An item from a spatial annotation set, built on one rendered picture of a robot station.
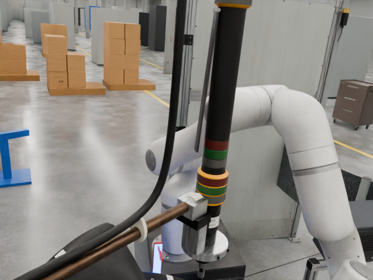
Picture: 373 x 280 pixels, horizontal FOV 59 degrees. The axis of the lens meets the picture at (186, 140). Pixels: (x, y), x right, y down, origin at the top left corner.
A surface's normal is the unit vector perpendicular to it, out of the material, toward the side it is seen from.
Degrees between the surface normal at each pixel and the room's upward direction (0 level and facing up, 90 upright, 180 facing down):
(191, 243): 90
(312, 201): 84
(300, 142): 83
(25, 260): 0
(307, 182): 84
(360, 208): 15
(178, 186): 29
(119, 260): 36
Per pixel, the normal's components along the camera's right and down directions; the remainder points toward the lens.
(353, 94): -0.87, 0.10
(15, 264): 0.08, -0.94
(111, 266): 0.58, -0.59
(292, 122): -0.71, 0.03
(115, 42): 0.43, 0.34
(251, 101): 0.47, -0.22
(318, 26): 0.23, 0.35
